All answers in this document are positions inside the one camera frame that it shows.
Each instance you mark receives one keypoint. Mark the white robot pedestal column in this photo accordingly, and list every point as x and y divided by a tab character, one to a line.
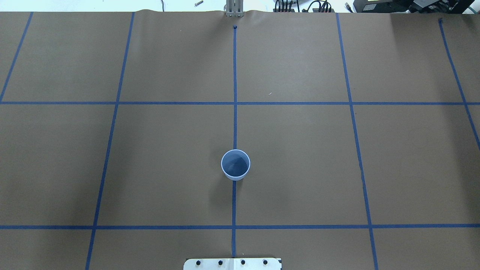
233	264

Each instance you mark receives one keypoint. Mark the aluminium frame post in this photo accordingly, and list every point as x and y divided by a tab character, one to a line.
234	8

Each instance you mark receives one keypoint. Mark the blue cup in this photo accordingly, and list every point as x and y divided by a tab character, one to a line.
235	164

